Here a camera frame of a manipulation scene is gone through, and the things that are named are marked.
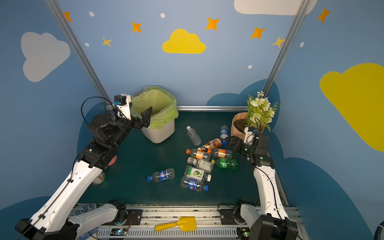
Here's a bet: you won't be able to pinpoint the small blue label bottle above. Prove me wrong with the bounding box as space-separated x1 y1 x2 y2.
220 125 230 141

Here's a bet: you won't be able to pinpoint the clear bottle white cap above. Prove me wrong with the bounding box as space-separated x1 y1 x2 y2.
186 126 202 147

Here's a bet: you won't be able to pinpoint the pepsi bottle front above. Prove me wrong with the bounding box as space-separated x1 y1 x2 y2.
181 176 209 192

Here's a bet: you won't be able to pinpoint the pepsi bottle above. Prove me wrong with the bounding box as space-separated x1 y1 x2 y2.
181 176 209 192
147 168 175 183

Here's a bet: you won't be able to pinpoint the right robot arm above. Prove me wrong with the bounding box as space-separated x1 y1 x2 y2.
228 134 299 240

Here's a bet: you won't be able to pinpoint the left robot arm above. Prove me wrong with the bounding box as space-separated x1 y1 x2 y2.
15 107 153 240

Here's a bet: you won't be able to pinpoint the green plastic bin liner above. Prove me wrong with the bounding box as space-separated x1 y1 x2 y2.
131 86 179 130

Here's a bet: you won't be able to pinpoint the white trash bin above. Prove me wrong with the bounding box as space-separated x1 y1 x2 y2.
142 120 175 144

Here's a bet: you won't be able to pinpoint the brown tea bottle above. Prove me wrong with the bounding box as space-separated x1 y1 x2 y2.
198 138 224 152

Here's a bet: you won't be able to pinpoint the orange label bottle right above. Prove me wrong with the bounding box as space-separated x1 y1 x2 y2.
208 149 233 159

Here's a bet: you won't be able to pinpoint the green plastic bottle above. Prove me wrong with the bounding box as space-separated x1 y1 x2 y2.
211 158 238 169

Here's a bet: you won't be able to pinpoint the pink watering can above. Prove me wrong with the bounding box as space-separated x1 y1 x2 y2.
108 155 117 166

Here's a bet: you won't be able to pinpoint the orange cap bottle left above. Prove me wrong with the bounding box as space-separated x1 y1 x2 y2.
186 149 211 161

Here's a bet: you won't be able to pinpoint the white artificial flowers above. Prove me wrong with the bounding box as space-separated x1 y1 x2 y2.
245 91 279 132

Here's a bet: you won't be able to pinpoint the lime label jar bottle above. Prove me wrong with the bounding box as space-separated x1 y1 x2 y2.
184 166 212 182

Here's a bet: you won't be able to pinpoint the right controller board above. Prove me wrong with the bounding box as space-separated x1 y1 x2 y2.
236 228 250 240

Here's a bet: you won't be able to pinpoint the controller board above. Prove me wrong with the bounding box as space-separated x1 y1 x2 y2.
236 228 250 240
110 229 128 237

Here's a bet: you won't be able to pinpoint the blue dotted work glove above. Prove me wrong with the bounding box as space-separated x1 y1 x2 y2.
81 204 97 214

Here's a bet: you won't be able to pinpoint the yellow plastic shovel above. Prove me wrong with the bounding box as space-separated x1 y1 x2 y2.
155 217 197 232

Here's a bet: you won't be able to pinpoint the left controller board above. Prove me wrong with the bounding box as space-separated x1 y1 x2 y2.
110 229 128 237

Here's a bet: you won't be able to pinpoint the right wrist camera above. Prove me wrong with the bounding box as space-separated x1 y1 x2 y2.
244 127 259 145

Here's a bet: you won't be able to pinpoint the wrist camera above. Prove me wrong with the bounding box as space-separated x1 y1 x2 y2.
244 127 259 145
114 94 132 120

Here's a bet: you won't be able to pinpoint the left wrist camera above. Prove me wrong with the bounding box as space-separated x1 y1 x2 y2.
114 94 132 120

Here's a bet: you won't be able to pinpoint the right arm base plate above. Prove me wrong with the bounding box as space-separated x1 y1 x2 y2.
218 209 239 225

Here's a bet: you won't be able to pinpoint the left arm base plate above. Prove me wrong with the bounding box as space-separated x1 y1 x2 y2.
124 209 143 226

